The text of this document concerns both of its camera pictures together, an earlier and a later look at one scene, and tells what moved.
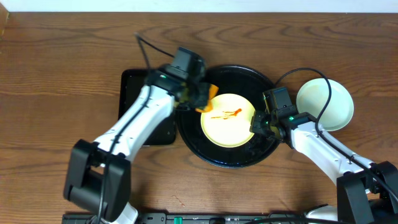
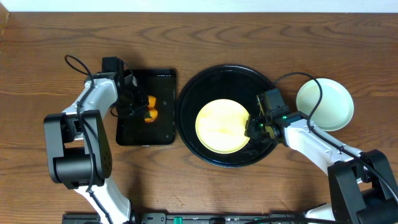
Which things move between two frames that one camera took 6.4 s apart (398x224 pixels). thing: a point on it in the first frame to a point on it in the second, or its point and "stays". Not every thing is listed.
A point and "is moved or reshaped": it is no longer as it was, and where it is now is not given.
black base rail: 200,218 stays
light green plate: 313,95 stays
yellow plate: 228,123 is moved or reshaped
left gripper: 195,99 to 137,104
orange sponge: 213,90 is moved or reshaped
